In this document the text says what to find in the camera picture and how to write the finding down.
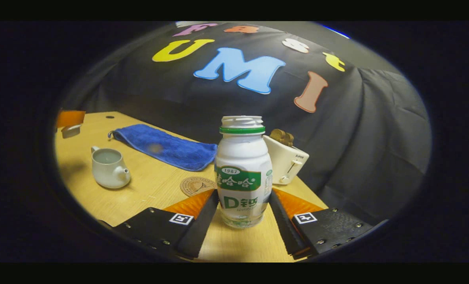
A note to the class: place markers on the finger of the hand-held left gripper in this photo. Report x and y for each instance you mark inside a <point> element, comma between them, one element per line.
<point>70,118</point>

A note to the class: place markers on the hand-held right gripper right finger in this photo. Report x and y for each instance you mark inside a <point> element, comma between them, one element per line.
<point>286,228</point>

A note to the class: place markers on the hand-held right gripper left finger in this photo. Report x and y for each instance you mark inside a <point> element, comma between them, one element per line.
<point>197,228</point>

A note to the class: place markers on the white teacup lid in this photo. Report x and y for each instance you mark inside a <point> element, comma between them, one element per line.
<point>71,131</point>

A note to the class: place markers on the round brown coaster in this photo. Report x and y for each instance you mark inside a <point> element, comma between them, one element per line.
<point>193,185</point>

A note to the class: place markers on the white teacup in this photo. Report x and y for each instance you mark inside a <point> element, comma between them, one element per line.
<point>108,173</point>

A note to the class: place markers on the white water bottle green label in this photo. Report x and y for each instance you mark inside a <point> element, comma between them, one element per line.
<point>242,157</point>

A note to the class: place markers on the white toaster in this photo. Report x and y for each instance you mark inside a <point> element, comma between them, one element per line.
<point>284,161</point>

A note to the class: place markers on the blue towel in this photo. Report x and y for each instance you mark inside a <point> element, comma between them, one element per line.
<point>167,148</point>

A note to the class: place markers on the brown bread slice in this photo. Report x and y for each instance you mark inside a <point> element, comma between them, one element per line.
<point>282,137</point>

